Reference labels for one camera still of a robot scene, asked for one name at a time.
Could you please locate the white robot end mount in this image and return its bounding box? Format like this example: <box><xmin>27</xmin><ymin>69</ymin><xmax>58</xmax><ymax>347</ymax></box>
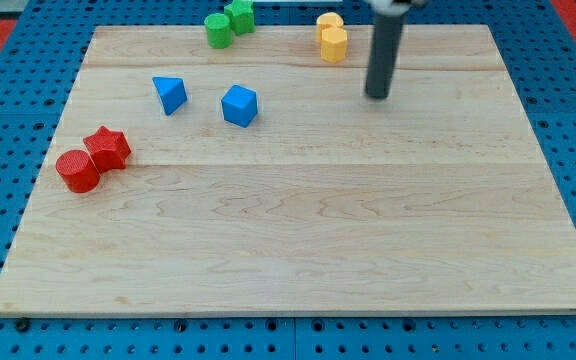
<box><xmin>365</xmin><ymin>0</ymin><xmax>428</xmax><ymax>16</ymax></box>

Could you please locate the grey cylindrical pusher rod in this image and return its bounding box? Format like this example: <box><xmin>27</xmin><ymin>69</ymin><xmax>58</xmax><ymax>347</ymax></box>
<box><xmin>364</xmin><ymin>13</ymin><xmax>406</xmax><ymax>99</ymax></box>

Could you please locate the yellow heart block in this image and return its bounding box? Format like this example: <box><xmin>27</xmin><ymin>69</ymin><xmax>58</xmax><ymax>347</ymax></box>
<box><xmin>315</xmin><ymin>12</ymin><xmax>344</xmax><ymax>43</ymax></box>

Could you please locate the yellow hexagon block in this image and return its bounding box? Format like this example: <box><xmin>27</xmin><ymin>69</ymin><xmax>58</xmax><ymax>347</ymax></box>
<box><xmin>320</xmin><ymin>27</ymin><xmax>348</xmax><ymax>63</ymax></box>

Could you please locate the green star block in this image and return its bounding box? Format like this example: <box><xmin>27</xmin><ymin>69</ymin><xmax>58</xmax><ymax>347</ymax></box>
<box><xmin>224</xmin><ymin>0</ymin><xmax>255</xmax><ymax>35</ymax></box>

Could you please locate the blue cube block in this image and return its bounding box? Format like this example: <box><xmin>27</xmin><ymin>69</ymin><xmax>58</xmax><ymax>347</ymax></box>
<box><xmin>221</xmin><ymin>84</ymin><xmax>258</xmax><ymax>128</ymax></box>

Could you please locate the green cylinder block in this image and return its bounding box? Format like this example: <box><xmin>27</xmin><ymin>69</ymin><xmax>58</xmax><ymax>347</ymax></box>
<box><xmin>204</xmin><ymin>13</ymin><xmax>232</xmax><ymax>49</ymax></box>

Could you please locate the light wooden board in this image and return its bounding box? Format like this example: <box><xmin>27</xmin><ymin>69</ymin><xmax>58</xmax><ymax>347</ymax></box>
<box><xmin>0</xmin><ymin>25</ymin><xmax>576</xmax><ymax>318</ymax></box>

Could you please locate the blue triangle block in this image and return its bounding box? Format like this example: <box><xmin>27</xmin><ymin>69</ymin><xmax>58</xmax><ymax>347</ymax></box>
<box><xmin>152</xmin><ymin>77</ymin><xmax>188</xmax><ymax>116</ymax></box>

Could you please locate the red star block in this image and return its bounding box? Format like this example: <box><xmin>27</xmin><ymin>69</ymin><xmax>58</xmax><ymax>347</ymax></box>
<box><xmin>83</xmin><ymin>126</ymin><xmax>131</xmax><ymax>173</ymax></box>

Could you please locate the red cylinder block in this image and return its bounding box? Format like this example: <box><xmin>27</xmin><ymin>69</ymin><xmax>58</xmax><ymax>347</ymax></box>
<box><xmin>55</xmin><ymin>150</ymin><xmax>100</xmax><ymax>193</ymax></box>

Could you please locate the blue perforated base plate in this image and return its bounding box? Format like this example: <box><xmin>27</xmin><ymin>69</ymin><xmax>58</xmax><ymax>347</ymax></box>
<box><xmin>0</xmin><ymin>1</ymin><xmax>576</xmax><ymax>359</ymax></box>

